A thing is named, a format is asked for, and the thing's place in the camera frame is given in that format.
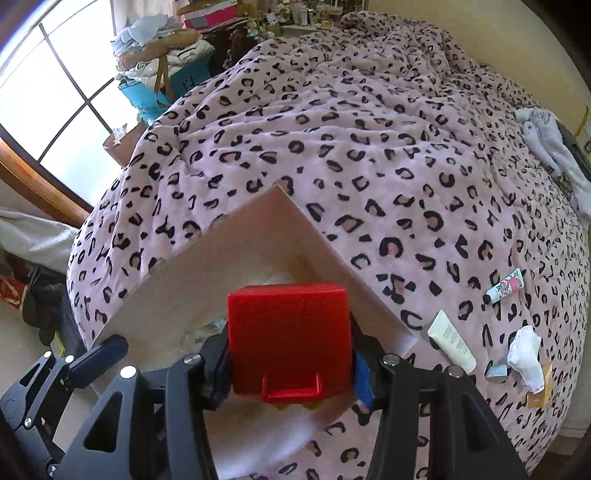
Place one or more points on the cluttered shelf of trinkets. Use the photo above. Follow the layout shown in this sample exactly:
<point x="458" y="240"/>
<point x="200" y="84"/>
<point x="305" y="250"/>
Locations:
<point x="304" y="14"/>

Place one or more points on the brown paper bag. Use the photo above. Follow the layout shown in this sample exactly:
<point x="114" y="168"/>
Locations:
<point x="122" y="145"/>

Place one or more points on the grey white cloth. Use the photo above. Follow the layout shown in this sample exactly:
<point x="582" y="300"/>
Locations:
<point x="32" y="240"/>

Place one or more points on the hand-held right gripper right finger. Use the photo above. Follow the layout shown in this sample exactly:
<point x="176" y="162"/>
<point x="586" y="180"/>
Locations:
<point x="364" y="383"/>

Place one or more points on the floral print tube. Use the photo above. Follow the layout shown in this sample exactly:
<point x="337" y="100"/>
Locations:
<point x="505" y="285"/>

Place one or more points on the orange carton box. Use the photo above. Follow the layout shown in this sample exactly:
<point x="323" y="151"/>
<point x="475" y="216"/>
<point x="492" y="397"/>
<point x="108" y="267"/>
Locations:
<point x="540" y="397"/>

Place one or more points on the grey triangular sponge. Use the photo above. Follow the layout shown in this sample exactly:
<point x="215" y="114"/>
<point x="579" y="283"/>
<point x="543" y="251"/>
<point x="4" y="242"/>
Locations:
<point x="496" y="370"/>

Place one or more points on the white cardboard box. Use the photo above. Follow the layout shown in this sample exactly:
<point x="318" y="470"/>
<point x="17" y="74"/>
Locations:
<point x="207" y="258"/>

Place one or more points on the pile of clothes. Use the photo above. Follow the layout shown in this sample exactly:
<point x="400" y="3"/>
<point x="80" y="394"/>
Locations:
<point x="152" y="41"/>

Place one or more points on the window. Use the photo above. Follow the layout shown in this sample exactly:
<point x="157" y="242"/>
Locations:
<point x="46" y="92"/>

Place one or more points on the white cream tube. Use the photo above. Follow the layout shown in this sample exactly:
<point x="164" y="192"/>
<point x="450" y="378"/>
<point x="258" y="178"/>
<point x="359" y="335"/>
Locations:
<point x="450" y="341"/>

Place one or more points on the teal bag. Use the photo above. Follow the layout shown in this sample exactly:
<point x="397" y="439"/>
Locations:
<point x="189" y="76"/>

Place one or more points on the dark folded clothing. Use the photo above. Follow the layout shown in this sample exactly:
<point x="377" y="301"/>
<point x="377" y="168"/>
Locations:
<point x="569" y="134"/>

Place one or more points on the pink shoe box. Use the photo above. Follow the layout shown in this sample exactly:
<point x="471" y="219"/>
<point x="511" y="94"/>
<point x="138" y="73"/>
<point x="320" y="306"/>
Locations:
<point x="207" y="18"/>

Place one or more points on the pale curtain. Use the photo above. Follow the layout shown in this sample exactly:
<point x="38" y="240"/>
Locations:
<point x="138" y="11"/>

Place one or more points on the dark cabinet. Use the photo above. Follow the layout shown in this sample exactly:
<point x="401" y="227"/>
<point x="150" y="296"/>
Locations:
<point x="231" y="50"/>

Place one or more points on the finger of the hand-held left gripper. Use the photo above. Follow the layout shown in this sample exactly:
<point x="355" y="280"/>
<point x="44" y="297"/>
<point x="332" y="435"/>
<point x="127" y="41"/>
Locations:
<point x="99" y="360"/>

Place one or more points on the white sock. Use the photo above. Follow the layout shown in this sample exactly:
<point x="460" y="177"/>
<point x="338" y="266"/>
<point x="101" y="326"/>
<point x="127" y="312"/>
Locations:
<point x="526" y="355"/>

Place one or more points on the pink leopard print blanket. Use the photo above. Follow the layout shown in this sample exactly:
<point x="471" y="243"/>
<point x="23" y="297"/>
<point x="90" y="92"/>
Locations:
<point x="369" y="138"/>

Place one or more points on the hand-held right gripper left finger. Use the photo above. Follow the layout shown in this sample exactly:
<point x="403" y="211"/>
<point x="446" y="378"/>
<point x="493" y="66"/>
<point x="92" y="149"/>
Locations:
<point x="152" y="406"/>

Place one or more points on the red cube box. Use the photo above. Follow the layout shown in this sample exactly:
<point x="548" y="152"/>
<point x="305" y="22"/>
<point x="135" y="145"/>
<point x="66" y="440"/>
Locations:
<point x="286" y="332"/>

